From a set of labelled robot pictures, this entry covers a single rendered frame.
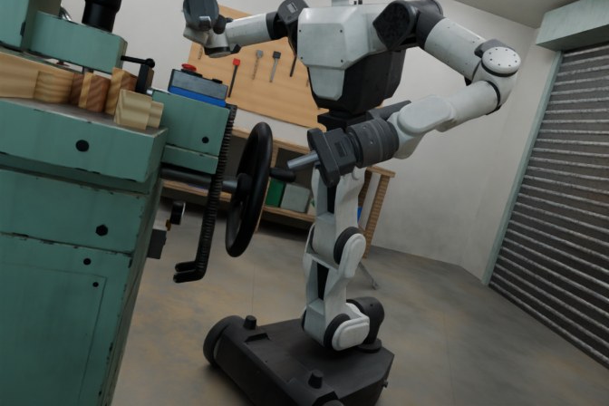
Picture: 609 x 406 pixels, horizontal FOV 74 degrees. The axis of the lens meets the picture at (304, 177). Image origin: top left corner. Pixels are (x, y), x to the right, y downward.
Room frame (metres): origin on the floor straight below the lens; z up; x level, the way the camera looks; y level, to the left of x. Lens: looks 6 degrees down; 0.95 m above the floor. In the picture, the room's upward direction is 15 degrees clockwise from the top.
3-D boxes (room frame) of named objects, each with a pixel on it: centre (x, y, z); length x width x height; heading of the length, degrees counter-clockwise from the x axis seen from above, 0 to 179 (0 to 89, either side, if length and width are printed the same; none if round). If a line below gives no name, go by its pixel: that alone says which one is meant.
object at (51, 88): (0.82, 0.46, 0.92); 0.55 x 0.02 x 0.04; 16
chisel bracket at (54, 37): (0.74, 0.46, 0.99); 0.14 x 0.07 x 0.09; 106
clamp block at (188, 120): (0.78, 0.25, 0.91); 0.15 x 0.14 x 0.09; 16
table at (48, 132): (0.76, 0.33, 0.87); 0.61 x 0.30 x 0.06; 16
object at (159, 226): (1.04, 0.38, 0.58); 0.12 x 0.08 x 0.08; 106
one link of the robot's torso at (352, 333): (1.51, -0.26, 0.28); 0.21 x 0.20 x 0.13; 137
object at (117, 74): (0.74, 0.36, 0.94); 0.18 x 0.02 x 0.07; 16
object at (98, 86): (0.72, 0.37, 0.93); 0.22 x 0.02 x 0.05; 16
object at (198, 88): (0.79, 0.25, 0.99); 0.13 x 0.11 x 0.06; 16
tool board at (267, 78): (4.09, 0.40, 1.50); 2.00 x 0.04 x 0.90; 99
